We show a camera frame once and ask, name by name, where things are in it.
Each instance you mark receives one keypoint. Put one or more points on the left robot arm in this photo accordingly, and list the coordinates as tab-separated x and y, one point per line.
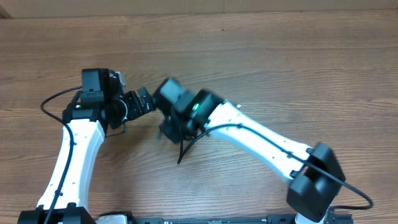
99	104

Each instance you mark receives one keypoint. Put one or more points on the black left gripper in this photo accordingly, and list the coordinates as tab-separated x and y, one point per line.
137	109

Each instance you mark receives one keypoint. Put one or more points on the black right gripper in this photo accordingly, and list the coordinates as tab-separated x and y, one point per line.
168	128

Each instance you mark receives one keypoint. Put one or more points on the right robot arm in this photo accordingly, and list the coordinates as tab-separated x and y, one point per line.
312	174

